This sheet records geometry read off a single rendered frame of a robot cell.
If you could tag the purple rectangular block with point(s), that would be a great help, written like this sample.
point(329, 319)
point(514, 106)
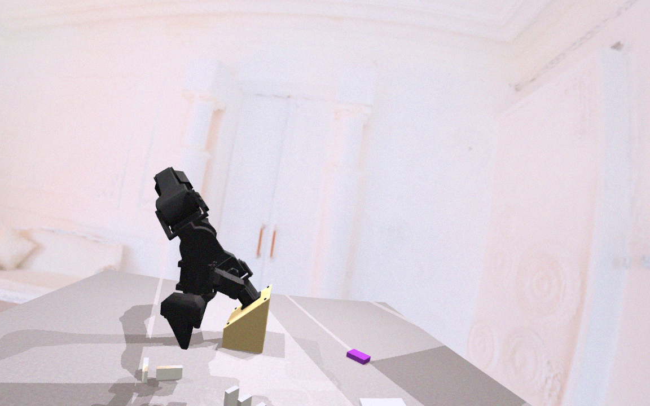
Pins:
point(358, 356)

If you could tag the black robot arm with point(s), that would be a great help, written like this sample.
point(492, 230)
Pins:
point(178, 207)

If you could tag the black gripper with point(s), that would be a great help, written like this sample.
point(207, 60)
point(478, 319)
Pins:
point(185, 311)

